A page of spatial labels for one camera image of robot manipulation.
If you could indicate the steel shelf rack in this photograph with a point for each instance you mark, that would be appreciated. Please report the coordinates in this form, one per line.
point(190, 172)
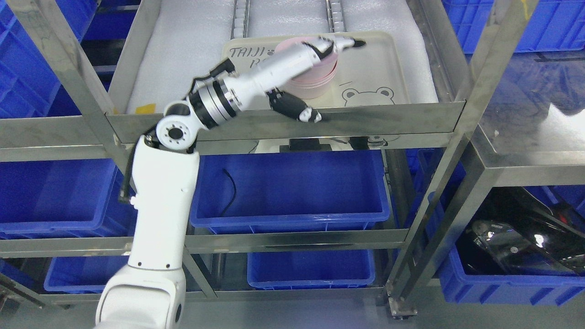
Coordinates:
point(464, 89)

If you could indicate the black motorcycle helmet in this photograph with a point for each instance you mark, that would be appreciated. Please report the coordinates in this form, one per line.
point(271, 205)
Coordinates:
point(515, 233)

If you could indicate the blue bin holding helmet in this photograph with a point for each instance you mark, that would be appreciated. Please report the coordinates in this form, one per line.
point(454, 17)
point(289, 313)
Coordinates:
point(460, 287)

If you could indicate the pink plastic bowl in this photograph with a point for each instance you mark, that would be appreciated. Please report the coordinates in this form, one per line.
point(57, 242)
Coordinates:
point(314, 82)

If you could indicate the steel work table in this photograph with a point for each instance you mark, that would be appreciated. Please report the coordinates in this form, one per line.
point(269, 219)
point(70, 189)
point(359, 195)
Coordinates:
point(533, 129)

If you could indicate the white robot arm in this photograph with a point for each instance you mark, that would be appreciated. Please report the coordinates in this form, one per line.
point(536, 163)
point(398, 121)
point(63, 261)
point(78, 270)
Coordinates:
point(160, 180)

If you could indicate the cream plastic tray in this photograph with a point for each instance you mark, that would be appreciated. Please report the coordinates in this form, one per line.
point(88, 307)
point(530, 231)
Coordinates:
point(371, 75)

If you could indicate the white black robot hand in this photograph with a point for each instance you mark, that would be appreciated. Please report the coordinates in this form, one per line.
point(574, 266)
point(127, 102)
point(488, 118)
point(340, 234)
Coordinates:
point(267, 78)

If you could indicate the blue crate back left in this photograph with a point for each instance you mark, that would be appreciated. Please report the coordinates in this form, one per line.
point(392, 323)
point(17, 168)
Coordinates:
point(548, 26)

